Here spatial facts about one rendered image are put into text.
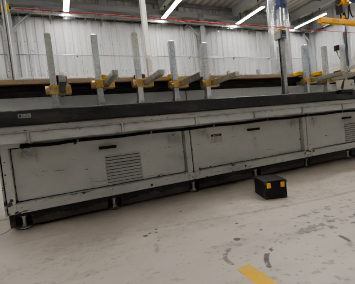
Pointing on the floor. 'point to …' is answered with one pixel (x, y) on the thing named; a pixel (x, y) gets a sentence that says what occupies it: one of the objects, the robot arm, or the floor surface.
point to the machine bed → (160, 150)
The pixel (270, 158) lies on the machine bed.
